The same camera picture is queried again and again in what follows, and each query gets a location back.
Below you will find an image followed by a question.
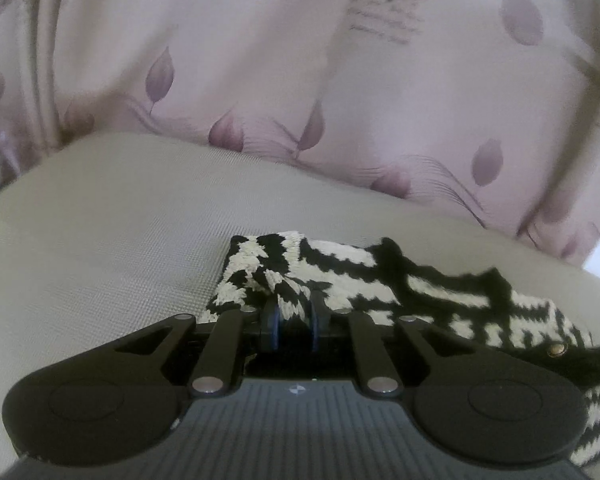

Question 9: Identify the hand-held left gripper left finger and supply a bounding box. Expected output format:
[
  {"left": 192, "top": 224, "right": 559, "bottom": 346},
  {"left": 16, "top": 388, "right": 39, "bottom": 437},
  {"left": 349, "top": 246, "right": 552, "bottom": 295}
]
[{"left": 107, "top": 300, "right": 283, "bottom": 398}]

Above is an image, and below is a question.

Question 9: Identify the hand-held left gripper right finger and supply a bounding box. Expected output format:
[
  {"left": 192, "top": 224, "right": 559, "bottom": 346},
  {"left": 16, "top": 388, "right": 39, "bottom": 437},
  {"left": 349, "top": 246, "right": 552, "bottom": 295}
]
[{"left": 307, "top": 292, "right": 476, "bottom": 398}]

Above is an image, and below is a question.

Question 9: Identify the black and white striped sweater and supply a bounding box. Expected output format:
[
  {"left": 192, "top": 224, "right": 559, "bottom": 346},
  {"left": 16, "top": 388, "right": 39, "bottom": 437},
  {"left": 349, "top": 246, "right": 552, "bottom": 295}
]
[{"left": 197, "top": 230, "right": 600, "bottom": 468}]

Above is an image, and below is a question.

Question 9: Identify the grey mattress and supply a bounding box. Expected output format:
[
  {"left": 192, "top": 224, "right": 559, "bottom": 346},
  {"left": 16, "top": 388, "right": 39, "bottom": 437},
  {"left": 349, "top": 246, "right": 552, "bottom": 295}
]
[{"left": 0, "top": 130, "right": 600, "bottom": 467}]

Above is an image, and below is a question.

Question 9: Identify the pink leaf-print curtain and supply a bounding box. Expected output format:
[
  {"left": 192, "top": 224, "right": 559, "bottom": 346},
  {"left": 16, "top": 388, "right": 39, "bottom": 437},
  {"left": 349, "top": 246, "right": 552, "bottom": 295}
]
[{"left": 0, "top": 0, "right": 600, "bottom": 267}]

